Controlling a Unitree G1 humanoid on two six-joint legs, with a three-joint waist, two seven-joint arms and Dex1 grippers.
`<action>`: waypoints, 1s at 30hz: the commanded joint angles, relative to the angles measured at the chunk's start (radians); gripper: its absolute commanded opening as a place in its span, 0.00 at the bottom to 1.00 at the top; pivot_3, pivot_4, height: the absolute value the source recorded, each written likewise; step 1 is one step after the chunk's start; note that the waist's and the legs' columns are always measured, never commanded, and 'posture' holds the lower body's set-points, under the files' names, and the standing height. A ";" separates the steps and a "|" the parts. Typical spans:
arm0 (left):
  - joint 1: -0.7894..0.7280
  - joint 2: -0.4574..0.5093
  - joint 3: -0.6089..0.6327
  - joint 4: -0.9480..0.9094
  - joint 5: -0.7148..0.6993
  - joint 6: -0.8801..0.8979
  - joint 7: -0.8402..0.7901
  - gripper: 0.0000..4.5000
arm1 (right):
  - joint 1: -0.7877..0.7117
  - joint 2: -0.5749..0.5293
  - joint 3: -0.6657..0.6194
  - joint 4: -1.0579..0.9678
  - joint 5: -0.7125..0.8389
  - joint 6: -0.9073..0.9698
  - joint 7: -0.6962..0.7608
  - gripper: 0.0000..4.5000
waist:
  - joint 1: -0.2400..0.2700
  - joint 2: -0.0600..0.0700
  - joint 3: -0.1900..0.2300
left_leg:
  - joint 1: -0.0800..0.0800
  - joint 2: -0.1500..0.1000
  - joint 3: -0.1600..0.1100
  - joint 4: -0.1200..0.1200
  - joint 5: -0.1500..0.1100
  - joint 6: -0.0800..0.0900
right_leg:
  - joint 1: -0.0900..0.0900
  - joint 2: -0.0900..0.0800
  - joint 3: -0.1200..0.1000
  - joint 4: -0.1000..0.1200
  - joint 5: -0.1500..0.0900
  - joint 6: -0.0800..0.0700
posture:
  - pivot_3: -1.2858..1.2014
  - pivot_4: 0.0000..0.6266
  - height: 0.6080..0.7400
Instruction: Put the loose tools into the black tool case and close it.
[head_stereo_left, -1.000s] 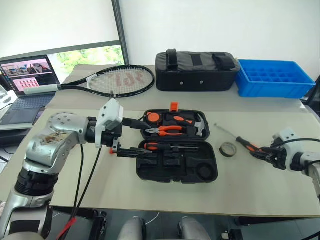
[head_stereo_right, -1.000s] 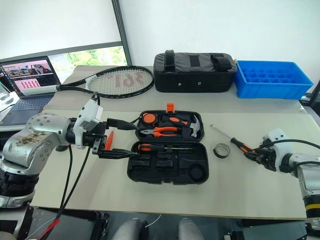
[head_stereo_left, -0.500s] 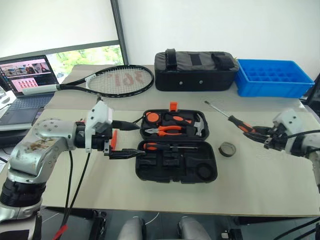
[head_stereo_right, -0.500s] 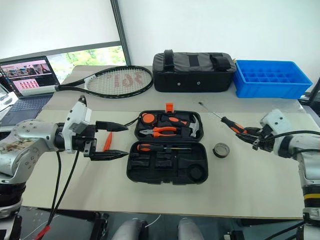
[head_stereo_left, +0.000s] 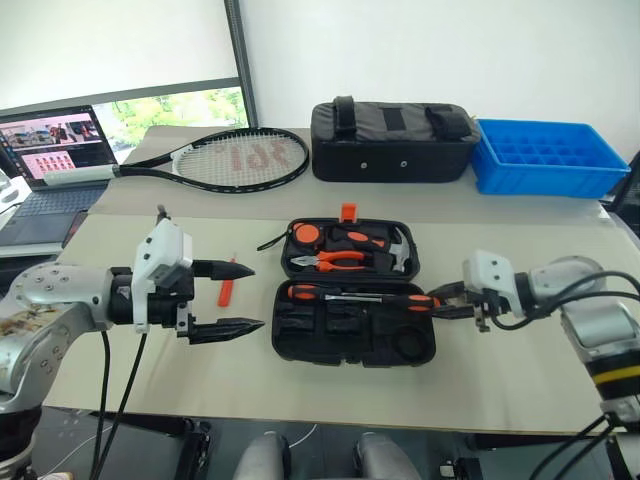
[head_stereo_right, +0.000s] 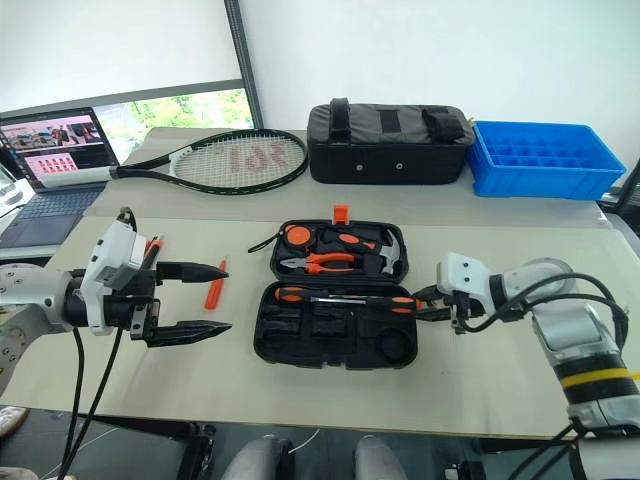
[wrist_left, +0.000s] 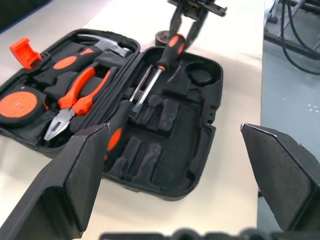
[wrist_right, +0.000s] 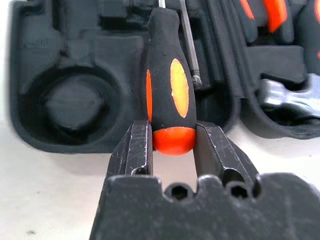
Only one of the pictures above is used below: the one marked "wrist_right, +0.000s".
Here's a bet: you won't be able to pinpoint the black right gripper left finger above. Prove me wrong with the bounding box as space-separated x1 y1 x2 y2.
109 119 154 177

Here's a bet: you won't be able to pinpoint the silver metal plier head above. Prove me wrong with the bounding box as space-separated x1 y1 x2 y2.
256 73 320 125

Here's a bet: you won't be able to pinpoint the thin silver shaft screwdriver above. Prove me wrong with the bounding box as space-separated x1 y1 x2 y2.
178 0 203 90

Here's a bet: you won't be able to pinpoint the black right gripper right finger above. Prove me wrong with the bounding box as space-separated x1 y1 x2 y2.
196 122 259 194

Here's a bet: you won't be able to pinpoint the black orange handled screwdriver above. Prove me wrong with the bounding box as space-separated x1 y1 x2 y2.
145 0 197 157

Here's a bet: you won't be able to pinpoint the orange handled pliers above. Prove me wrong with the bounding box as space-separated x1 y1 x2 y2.
238 0 296 46

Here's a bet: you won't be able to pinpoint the black plastic tool case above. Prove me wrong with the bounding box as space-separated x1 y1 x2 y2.
9 0 320 155

